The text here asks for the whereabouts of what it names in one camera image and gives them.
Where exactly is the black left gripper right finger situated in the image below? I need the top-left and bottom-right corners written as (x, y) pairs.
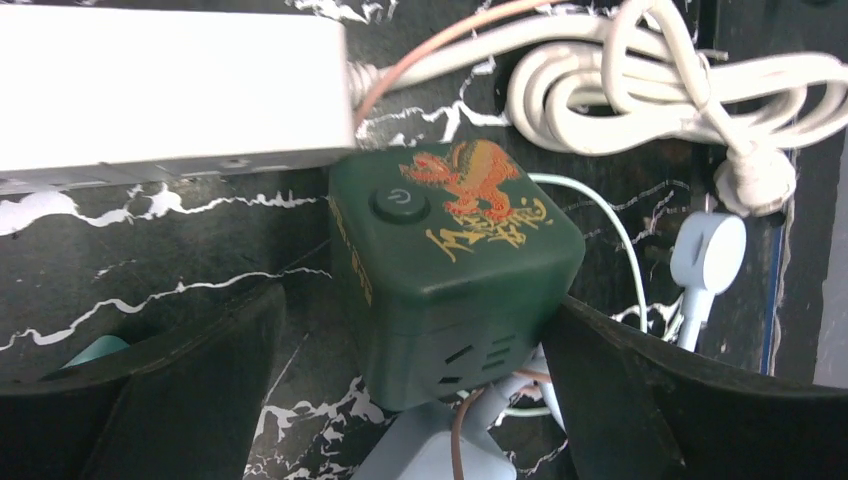
top-left (542, 298), bottom-right (847, 479)

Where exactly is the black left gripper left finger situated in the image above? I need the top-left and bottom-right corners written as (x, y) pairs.
top-left (1, 283), bottom-right (286, 479)

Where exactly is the teal small adapter plug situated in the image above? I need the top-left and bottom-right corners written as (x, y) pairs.
top-left (63, 335), bottom-right (129, 369)

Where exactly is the green and yellow adapter stack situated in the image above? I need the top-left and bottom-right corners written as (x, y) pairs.
top-left (328, 140), bottom-right (585, 412)

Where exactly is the thin pink charging cable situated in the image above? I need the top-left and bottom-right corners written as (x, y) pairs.
top-left (354, 0), bottom-right (564, 127)

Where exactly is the light blue socket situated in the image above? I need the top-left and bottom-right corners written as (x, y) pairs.
top-left (352, 402), bottom-right (517, 480)

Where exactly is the light blue cable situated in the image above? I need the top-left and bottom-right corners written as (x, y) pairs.
top-left (483, 211), bottom-right (749, 432)

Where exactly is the small white usb socket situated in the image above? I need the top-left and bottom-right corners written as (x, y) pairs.
top-left (1, 4), bottom-right (356, 194)

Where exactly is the white power cord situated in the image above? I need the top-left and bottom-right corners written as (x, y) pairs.
top-left (347, 0), bottom-right (848, 220)

